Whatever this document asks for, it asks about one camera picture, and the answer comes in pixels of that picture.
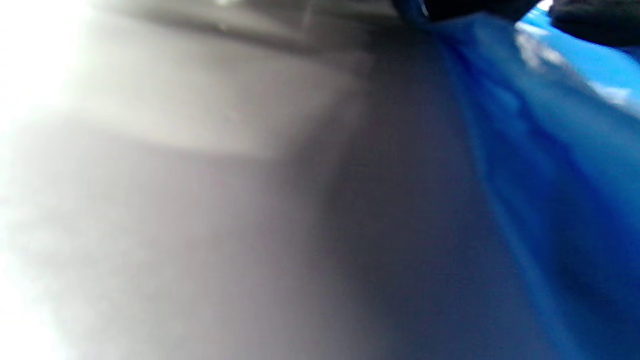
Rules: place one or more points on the person's left hand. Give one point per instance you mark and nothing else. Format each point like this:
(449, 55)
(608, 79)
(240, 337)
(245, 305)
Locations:
(475, 7)

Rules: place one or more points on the blue plastic bag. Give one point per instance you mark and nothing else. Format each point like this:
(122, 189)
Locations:
(575, 200)

